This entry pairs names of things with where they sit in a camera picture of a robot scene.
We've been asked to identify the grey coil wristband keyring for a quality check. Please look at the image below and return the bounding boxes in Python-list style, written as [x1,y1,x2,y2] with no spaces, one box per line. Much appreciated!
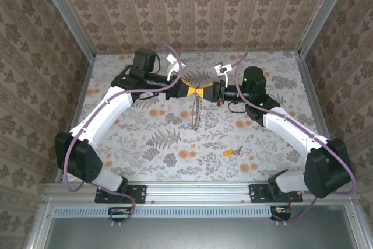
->
[191,93,204,131]

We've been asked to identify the key with amber cap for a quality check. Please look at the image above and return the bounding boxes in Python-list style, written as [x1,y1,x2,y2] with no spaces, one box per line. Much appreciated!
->
[222,145,244,158]

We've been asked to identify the black controller board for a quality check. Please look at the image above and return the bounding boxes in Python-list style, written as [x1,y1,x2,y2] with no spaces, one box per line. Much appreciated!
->
[107,206,132,223]
[269,205,293,222]

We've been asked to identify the grey metal sheet panel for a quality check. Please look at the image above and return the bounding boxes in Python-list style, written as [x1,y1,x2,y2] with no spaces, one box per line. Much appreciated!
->
[43,205,362,249]

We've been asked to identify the aluminium side rail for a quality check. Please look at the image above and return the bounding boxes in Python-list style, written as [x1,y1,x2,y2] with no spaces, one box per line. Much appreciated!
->
[55,53,97,185]
[293,52,358,191]

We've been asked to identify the aluminium frame post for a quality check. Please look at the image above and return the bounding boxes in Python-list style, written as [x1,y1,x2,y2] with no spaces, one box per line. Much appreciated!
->
[33,0,97,61]
[296,0,356,59]

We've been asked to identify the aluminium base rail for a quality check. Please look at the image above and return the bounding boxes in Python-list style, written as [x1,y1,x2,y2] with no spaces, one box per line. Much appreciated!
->
[42,181,358,205]

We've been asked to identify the grey slotted cable duct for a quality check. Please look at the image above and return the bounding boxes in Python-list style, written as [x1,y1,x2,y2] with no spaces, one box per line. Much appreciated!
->
[53,205,273,218]

